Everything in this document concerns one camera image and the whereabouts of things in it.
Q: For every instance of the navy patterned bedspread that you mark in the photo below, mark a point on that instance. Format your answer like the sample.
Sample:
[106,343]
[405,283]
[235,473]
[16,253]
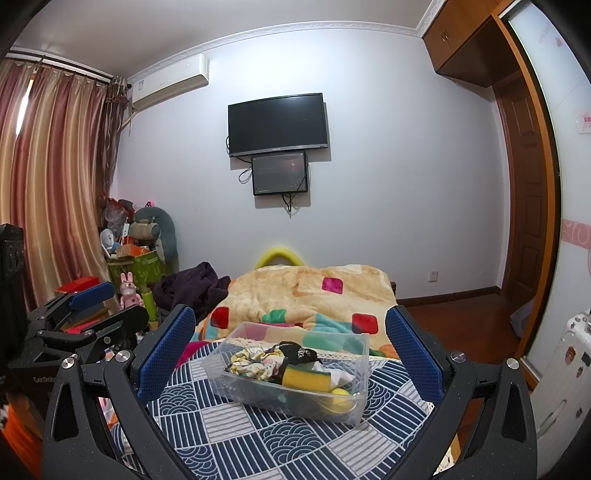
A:
[220,439]

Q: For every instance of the grey green plush toy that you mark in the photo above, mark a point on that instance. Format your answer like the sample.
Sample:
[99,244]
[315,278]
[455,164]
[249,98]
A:
[154,225]

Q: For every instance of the pink rabbit toy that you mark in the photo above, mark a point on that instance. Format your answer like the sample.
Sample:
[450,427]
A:
[128,292]

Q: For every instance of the white air conditioner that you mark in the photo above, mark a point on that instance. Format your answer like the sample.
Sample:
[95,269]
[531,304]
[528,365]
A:
[168,82]

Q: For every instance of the clear plastic storage box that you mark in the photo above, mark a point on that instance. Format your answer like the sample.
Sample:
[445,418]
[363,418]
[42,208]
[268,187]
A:
[349,352]

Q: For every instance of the brown wooden door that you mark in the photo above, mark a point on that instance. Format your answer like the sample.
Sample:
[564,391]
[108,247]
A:
[533,180]

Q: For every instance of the floral yellow scrunchie cloth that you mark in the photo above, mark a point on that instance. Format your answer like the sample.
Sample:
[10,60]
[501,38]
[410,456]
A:
[256,363]

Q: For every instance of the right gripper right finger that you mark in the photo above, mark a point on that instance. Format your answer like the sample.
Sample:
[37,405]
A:
[502,443]

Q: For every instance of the striped pink gold curtain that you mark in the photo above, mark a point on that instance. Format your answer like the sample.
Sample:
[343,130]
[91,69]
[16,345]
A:
[55,167]

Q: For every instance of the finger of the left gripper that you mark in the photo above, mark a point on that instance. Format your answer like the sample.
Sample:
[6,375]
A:
[117,330]
[87,295]

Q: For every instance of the beige fleece blanket colourful squares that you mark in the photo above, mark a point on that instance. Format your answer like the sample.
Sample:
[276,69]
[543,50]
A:
[350,299]

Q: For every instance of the small wall monitor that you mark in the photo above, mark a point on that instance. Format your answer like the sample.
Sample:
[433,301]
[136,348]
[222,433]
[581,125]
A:
[279,174]

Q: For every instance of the yellow round sponge ball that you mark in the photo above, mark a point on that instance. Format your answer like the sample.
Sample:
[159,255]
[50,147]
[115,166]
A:
[340,402]

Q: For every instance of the large wall television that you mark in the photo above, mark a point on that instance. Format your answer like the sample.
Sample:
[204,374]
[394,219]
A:
[292,122]

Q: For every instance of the dark purple clothing pile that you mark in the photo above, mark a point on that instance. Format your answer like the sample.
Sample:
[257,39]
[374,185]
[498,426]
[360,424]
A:
[199,288]

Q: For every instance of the red box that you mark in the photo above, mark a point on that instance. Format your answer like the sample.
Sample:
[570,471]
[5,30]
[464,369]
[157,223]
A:
[78,285]

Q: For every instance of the green cardboard box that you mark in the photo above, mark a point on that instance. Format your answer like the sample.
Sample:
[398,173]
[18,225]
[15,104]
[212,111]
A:
[147,269]

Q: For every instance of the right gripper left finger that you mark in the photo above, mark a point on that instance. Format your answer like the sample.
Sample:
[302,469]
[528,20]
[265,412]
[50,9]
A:
[77,444]

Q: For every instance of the yellow rectangular sponge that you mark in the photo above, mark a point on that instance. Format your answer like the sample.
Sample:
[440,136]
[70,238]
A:
[295,377]

